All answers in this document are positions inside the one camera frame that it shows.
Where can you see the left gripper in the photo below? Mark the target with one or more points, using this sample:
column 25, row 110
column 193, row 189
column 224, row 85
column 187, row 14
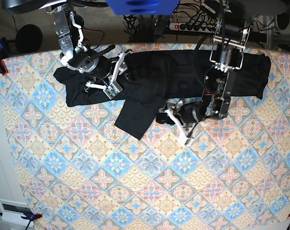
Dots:
column 186, row 113

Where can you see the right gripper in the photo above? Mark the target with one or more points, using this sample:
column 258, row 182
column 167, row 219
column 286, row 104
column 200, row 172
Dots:
column 95, row 64

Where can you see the black long-sleeve t-shirt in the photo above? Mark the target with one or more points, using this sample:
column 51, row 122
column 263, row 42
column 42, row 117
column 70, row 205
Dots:
column 158, row 76

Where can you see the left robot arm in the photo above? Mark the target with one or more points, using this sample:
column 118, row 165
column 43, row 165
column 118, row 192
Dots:
column 231, row 35

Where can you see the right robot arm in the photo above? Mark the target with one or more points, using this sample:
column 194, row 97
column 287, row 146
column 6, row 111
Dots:
column 68, row 26

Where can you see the black round stool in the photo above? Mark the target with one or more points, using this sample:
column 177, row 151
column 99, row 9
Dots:
column 29, row 39

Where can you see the white power strip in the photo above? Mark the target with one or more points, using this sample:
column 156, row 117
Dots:
column 202, row 27

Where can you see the red black clamp left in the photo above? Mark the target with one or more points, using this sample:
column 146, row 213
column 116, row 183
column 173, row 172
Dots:
column 0, row 65

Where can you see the patterned tablecloth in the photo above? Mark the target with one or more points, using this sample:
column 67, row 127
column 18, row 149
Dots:
column 81, row 172

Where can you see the white round speaker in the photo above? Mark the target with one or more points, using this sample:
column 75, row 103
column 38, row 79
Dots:
column 282, row 21

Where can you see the blue clamp bottom left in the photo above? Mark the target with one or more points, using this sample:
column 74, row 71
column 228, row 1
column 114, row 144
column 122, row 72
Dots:
column 30, row 216

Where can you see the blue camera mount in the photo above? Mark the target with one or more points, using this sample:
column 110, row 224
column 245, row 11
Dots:
column 139, row 7

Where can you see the white wall vent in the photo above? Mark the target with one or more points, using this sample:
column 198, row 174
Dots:
column 15, row 207

